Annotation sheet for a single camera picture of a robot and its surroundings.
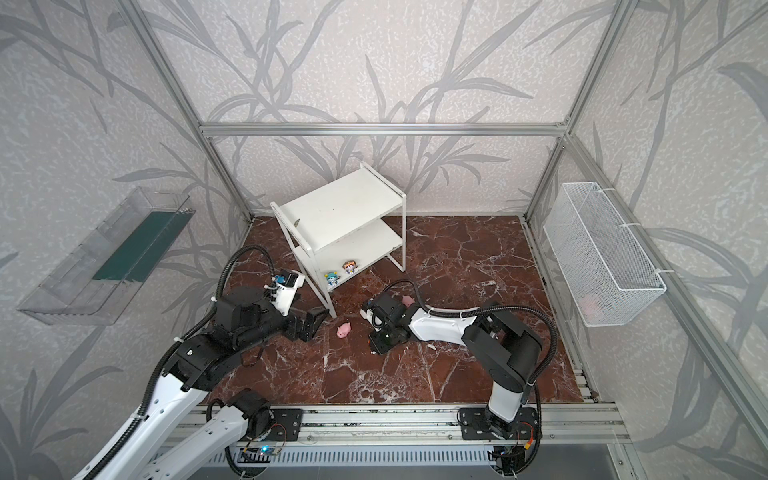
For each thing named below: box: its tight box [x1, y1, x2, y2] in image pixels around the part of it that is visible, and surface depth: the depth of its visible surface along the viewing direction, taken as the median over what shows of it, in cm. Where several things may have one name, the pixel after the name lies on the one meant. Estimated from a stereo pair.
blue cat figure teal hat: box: [324, 271, 341, 286], surface depth 82 cm
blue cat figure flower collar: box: [342, 260, 359, 275], surface depth 84 cm
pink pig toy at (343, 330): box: [336, 322, 351, 339], surface depth 90 cm
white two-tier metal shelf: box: [270, 162, 406, 319], surface depth 81 cm
